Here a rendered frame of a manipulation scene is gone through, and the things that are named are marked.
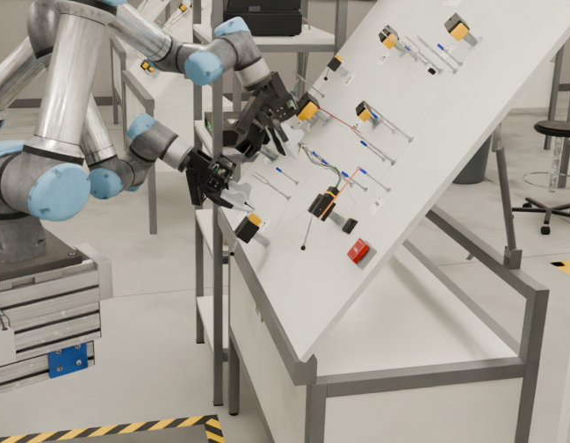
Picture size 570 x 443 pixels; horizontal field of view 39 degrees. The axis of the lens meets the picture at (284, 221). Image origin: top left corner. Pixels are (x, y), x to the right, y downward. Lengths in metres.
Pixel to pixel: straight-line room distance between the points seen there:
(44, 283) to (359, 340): 0.85
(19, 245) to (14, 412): 1.81
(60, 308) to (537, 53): 1.19
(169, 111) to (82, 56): 3.52
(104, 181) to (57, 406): 1.70
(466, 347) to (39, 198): 1.17
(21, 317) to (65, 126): 0.43
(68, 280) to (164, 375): 1.86
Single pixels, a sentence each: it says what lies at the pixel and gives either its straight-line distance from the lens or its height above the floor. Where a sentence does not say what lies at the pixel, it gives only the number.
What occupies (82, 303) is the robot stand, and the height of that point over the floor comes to 1.03.
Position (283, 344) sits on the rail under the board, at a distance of 2.02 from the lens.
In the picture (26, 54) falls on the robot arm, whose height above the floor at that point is 1.51.
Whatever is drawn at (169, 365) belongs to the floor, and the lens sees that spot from 3.69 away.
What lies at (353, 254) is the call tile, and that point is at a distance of 1.89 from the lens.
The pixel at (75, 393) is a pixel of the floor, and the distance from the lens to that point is 3.54.
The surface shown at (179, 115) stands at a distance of 5.12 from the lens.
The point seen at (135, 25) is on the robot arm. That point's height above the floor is 1.61.
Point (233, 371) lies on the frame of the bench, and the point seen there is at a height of 0.20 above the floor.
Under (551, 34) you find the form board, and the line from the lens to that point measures 1.94.
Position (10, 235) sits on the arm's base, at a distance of 1.72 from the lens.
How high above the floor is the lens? 1.78
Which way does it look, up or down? 19 degrees down
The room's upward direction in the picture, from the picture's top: 2 degrees clockwise
